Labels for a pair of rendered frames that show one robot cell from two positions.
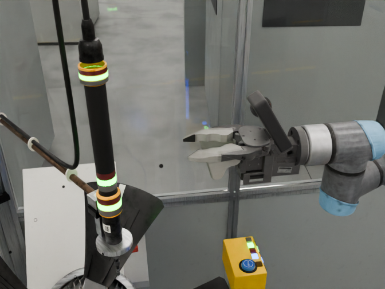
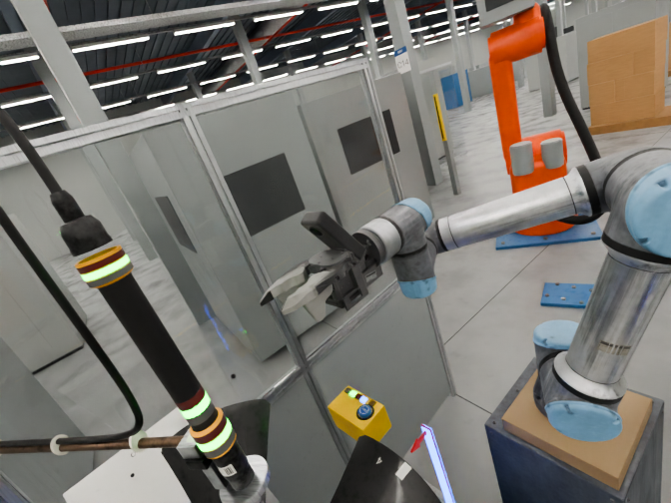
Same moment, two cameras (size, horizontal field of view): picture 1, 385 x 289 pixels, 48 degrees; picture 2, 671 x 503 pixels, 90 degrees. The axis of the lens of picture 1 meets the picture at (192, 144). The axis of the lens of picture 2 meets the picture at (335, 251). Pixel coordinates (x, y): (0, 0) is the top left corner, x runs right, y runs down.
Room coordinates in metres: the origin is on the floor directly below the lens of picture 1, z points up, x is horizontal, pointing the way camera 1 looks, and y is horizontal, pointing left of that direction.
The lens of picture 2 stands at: (0.21, 0.10, 1.87)
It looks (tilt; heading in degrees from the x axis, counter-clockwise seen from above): 21 degrees down; 333
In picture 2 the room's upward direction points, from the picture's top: 20 degrees counter-clockwise
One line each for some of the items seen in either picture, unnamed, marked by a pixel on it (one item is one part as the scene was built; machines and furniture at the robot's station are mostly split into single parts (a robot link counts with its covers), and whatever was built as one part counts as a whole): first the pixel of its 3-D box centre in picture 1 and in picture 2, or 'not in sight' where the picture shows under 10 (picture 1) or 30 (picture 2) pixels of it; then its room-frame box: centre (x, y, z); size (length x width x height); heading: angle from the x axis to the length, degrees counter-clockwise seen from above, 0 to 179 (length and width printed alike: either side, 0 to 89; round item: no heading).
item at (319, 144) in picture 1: (310, 144); (374, 242); (0.69, -0.22, 1.64); 0.08 x 0.05 x 0.08; 9
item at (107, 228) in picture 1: (103, 155); (176, 374); (0.62, 0.15, 1.66); 0.04 x 0.04 x 0.46
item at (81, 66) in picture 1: (93, 73); (106, 266); (0.62, 0.15, 1.80); 0.04 x 0.04 x 0.03
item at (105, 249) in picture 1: (109, 222); (226, 461); (0.63, 0.16, 1.50); 0.09 x 0.07 x 0.10; 44
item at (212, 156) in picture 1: (215, 164); (313, 303); (0.62, -0.04, 1.64); 0.09 x 0.03 x 0.06; 113
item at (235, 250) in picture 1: (243, 266); (359, 417); (0.97, -0.16, 1.02); 0.16 x 0.10 x 0.11; 9
